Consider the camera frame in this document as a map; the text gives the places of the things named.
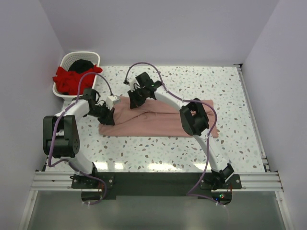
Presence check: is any pink t shirt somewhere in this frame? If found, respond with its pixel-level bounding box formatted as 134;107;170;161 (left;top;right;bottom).
98;96;219;138

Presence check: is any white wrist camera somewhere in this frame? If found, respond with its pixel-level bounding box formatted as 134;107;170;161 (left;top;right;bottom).
124;79;140;91
105;95;121;110

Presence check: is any red t shirt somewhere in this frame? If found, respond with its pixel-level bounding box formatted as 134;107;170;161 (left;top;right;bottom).
52;65;103;95

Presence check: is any aluminium frame rail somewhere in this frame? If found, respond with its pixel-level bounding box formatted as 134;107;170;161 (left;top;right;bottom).
18;172;292;230

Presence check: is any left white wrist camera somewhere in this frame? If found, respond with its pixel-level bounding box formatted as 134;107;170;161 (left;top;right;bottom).
105;95;121;110

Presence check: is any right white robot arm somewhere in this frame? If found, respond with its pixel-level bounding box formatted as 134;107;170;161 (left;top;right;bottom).
124;72;234;190

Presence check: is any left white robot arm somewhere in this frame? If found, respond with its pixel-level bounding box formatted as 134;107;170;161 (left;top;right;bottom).
43;88;120;177

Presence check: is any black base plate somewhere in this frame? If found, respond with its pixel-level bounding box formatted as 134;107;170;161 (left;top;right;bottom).
70;172;242;204

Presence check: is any black t shirt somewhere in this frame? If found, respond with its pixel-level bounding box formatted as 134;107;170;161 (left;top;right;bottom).
68;59;94;74

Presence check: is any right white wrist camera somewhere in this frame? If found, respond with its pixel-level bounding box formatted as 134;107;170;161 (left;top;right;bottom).
124;79;140;91

